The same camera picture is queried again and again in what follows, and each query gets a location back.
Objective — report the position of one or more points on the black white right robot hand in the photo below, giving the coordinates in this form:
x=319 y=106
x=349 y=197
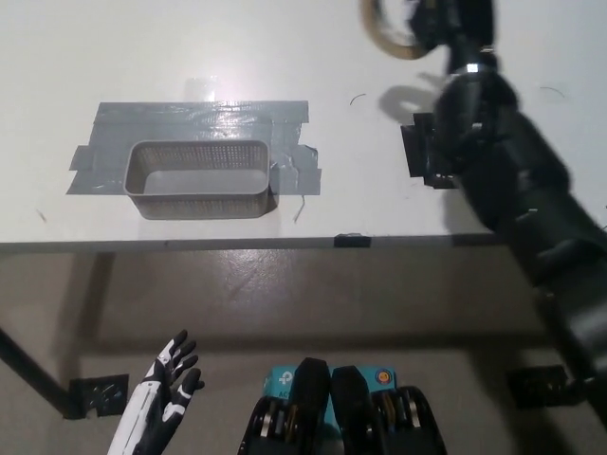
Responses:
x=465 y=23

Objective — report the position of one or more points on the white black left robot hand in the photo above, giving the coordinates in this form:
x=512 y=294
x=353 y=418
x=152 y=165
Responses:
x=152 y=403

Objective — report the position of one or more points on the beige masking tape roll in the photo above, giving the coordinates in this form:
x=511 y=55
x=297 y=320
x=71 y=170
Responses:
x=371 y=19

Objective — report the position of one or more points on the black tape square area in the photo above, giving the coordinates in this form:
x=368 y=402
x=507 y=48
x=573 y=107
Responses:
x=419 y=151

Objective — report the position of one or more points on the black left robot body block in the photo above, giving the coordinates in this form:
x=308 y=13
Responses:
x=310 y=384

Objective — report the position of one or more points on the small grey perforated container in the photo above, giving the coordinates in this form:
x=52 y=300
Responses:
x=194 y=182

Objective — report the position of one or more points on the black metal table leg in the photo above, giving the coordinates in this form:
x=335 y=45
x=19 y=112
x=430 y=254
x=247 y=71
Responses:
x=28 y=365

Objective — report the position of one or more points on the teal router box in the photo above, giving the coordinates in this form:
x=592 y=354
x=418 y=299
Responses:
x=282 y=381

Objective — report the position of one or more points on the grey duct tape patch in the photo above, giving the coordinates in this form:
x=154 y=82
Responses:
x=189 y=118

